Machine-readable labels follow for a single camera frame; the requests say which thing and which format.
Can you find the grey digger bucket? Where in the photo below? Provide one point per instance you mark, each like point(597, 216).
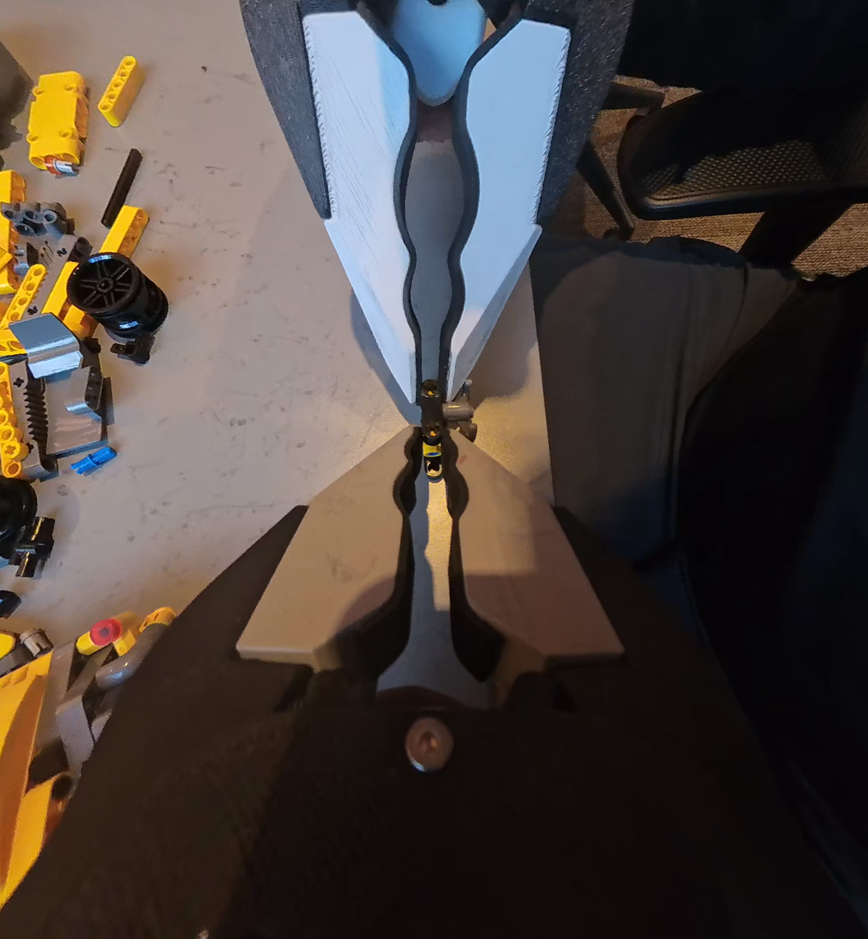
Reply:
point(52, 345)

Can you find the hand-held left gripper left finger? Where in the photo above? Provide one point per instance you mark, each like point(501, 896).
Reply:
point(324, 579)

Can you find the dark grey claw connector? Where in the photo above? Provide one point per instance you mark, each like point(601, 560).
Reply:
point(459, 411)

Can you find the short yellow holed beam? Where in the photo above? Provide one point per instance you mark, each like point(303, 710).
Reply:
point(122, 92)

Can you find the long yellow holed beam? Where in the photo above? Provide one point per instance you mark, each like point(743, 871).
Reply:
point(126, 227)

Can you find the black office chair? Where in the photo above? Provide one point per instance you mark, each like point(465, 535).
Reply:
point(610, 191)

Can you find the short black holed beam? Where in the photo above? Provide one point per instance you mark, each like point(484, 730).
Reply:
point(431, 403)

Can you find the black axle rod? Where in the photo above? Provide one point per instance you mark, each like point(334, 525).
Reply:
point(122, 187)

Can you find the person's leg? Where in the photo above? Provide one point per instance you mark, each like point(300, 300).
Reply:
point(624, 367)

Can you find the grey desk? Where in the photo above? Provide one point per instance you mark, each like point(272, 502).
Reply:
point(258, 257)

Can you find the black angled connector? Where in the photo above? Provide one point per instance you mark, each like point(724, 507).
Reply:
point(133, 348)

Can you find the dark grey joint connector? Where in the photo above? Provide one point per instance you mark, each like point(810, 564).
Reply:
point(34, 218)

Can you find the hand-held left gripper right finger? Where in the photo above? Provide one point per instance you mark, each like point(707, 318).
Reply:
point(536, 579)

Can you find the black spoked wheel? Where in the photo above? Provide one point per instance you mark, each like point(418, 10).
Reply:
point(104, 282)

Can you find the black beam with yellow pins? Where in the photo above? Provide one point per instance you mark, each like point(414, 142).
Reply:
point(431, 462)

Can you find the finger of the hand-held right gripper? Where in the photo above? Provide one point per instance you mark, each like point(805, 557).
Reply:
point(511, 161)
point(360, 161)

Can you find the long blue connector pin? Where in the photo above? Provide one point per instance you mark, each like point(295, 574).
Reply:
point(93, 460)

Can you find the yellow motor block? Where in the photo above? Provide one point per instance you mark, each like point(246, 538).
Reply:
point(56, 117)

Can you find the yellow toy vehicle assembly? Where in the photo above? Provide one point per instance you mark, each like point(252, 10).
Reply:
point(1, 733)

